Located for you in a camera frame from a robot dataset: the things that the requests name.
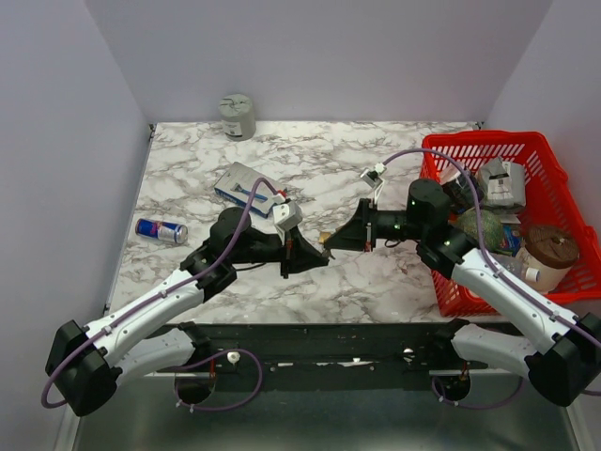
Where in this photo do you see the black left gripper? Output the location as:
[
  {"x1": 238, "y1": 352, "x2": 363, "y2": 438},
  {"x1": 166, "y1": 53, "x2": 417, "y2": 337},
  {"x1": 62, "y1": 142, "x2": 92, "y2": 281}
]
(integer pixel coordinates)
[{"x1": 231, "y1": 225, "x2": 330, "y2": 281}]

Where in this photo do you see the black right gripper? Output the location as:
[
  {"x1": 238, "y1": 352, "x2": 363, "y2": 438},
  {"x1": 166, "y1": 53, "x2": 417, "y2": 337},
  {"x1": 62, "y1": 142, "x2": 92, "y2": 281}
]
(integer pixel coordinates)
[{"x1": 325, "y1": 197, "x2": 427, "y2": 251}]

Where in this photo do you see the large brass padlock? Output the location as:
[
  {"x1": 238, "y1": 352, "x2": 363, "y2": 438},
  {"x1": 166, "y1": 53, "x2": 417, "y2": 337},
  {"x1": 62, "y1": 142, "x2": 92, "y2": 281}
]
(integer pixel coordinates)
[{"x1": 318, "y1": 231, "x2": 331, "y2": 244}]

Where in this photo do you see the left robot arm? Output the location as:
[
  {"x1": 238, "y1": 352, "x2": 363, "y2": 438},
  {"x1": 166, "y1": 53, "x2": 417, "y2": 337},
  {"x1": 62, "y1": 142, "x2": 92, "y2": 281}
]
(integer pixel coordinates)
[{"x1": 41, "y1": 207, "x2": 329, "y2": 417}]

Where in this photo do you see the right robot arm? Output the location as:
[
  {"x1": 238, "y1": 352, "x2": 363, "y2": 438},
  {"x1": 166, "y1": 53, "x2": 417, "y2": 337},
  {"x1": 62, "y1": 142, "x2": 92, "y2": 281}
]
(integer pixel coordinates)
[{"x1": 324, "y1": 179, "x2": 600, "y2": 407}]

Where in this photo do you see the blue razor package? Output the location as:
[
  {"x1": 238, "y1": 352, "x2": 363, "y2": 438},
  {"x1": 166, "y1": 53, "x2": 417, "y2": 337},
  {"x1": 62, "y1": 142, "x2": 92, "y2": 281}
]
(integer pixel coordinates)
[{"x1": 213, "y1": 162, "x2": 287, "y2": 218}]

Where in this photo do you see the red bull can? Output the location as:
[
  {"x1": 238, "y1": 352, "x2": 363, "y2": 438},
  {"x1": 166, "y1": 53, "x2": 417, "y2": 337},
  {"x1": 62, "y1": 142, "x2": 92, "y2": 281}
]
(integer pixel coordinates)
[{"x1": 134, "y1": 218, "x2": 188, "y2": 244}]

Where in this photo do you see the green round melon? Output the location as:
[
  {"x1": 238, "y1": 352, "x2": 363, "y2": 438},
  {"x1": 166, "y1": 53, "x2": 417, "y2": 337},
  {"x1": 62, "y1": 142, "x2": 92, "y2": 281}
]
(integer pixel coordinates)
[{"x1": 455, "y1": 209, "x2": 503, "y2": 252}]

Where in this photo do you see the grey cylindrical canister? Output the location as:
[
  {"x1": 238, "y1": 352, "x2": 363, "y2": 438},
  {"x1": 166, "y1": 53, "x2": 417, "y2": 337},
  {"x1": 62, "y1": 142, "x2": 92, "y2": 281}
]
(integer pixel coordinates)
[{"x1": 218, "y1": 94, "x2": 256, "y2": 141}]

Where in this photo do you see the blue snack packet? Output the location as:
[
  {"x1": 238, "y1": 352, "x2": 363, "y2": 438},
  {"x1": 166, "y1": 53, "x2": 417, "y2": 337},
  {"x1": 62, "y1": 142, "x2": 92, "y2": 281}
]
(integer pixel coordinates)
[{"x1": 499, "y1": 224, "x2": 522, "y2": 257}]

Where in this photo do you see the grey white pouch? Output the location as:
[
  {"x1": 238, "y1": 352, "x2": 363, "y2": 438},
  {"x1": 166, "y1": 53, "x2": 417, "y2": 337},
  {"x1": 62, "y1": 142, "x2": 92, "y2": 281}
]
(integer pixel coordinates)
[{"x1": 476, "y1": 157, "x2": 527, "y2": 212}]

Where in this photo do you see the clear plastic water bottle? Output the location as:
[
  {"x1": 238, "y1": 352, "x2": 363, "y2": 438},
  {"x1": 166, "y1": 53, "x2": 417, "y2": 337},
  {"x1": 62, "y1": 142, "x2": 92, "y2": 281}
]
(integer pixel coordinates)
[{"x1": 490, "y1": 253, "x2": 541, "y2": 288}]

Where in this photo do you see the brown lid white jar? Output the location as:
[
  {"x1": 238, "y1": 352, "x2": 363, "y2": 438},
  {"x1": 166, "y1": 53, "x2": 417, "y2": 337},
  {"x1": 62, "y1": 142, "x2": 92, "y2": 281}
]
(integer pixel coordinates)
[{"x1": 516, "y1": 225, "x2": 579, "y2": 294}]

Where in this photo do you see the red plastic basket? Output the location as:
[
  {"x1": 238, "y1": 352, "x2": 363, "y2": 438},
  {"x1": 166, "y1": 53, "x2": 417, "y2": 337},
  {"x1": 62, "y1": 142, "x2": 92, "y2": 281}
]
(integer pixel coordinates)
[{"x1": 423, "y1": 131, "x2": 600, "y2": 305}]

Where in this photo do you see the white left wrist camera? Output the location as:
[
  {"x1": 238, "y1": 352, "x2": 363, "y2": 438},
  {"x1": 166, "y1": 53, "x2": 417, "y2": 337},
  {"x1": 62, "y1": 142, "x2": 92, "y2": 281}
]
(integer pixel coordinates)
[{"x1": 271, "y1": 200, "x2": 303, "y2": 232}]

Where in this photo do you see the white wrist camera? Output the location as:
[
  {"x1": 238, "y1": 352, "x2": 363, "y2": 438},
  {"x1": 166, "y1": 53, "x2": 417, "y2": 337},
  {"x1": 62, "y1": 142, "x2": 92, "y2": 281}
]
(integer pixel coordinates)
[
  {"x1": 271, "y1": 200, "x2": 303, "y2": 232},
  {"x1": 360, "y1": 163, "x2": 387, "y2": 206}
]

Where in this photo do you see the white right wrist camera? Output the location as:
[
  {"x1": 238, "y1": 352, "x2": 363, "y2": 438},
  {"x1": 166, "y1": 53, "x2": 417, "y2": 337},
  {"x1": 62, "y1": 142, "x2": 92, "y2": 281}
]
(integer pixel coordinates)
[{"x1": 360, "y1": 163, "x2": 387, "y2": 206}]

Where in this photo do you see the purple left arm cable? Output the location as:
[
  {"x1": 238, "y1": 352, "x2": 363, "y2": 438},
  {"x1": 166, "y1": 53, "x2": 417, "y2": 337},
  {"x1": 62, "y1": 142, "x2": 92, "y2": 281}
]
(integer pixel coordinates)
[{"x1": 40, "y1": 176, "x2": 288, "y2": 414}]

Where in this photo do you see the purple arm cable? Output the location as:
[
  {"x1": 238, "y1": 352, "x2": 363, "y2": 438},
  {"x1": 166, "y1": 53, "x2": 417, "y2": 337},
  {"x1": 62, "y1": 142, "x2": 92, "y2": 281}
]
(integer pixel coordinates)
[
  {"x1": 377, "y1": 148, "x2": 601, "y2": 410},
  {"x1": 40, "y1": 176, "x2": 288, "y2": 414}
]

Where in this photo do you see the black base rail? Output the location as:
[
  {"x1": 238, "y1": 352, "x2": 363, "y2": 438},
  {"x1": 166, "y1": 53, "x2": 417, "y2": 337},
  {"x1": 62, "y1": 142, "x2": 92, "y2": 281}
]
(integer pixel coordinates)
[{"x1": 176, "y1": 322, "x2": 466, "y2": 393}]

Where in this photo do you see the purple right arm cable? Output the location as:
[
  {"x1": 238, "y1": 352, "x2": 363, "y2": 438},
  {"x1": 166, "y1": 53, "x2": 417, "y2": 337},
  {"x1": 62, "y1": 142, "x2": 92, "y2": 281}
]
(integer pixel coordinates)
[{"x1": 377, "y1": 148, "x2": 601, "y2": 410}]

